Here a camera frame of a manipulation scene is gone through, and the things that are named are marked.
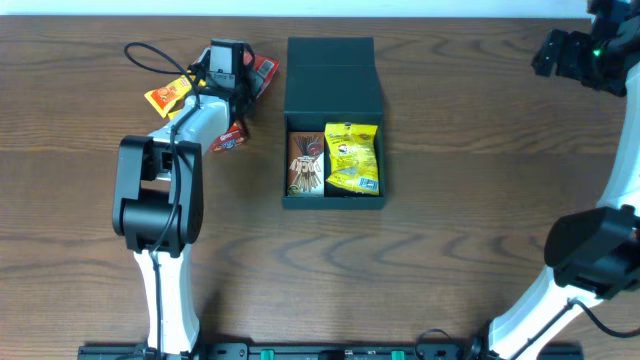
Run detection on brown Pocky box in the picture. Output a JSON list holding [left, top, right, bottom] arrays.
[[286, 132, 325, 197]]

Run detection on red candy bag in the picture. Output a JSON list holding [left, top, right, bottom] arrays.
[[192, 47, 281, 100]]

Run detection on small yellow snack packet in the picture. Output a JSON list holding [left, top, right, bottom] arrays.
[[167, 109, 182, 120]]

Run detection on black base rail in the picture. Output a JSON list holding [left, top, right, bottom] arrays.
[[77, 342, 585, 360]]

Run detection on orange yellow candy wrapper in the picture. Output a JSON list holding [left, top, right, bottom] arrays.
[[144, 76, 192, 118]]

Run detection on black gift box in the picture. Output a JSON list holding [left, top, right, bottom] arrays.
[[282, 37, 386, 210]]

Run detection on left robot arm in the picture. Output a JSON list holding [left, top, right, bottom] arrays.
[[112, 39, 261, 359]]

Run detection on yellow snack bag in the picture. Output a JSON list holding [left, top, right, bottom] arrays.
[[324, 123, 380, 196]]

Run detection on red Hello Panda box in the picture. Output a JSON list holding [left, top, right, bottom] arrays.
[[209, 120, 249, 153]]

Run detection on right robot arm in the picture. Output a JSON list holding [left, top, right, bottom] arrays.
[[462, 0, 639, 359]]

